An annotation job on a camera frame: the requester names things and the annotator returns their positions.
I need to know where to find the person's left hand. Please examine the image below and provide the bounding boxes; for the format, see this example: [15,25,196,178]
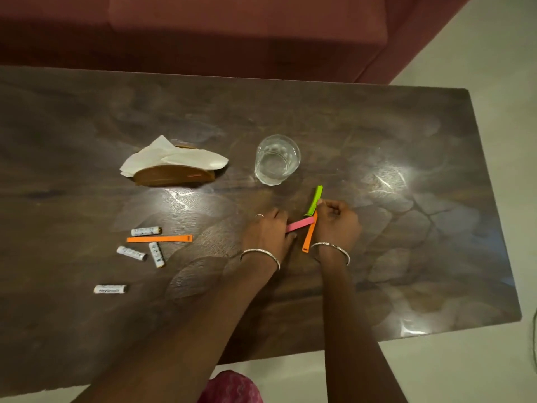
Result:
[242,207,298,265]

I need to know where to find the person's right hand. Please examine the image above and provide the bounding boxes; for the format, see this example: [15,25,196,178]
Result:
[313,199,362,255]

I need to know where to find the green strap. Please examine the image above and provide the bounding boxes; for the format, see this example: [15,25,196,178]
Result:
[305,185,324,217]

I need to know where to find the pink strap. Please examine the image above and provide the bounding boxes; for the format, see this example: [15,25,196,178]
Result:
[285,217,316,234]

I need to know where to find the short orange strap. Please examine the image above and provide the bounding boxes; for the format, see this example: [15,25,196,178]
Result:
[302,211,319,253]

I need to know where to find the person's right forearm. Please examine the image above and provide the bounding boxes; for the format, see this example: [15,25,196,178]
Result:
[315,247,409,403]

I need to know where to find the person's left forearm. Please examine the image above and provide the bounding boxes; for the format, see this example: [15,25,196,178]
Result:
[71,255,278,403]

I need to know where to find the silver bangle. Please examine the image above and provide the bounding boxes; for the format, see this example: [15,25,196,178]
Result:
[310,242,351,266]
[239,248,281,271]

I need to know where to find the clear drinking glass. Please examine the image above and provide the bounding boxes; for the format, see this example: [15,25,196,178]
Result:
[254,134,301,187]

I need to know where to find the brown wooden napkin holder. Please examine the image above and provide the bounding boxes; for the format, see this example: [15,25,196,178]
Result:
[133,141,216,188]

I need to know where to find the white paper napkins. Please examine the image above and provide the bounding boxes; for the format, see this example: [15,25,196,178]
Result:
[120,135,229,178]

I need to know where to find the pink patterned clothing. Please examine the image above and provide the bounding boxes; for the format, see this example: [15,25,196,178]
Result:
[197,370,265,403]

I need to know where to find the maroon fabric sofa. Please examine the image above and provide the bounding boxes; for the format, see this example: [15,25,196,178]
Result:
[0,0,475,85]

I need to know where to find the long orange strap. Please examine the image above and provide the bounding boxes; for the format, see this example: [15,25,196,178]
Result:
[127,235,193,243]

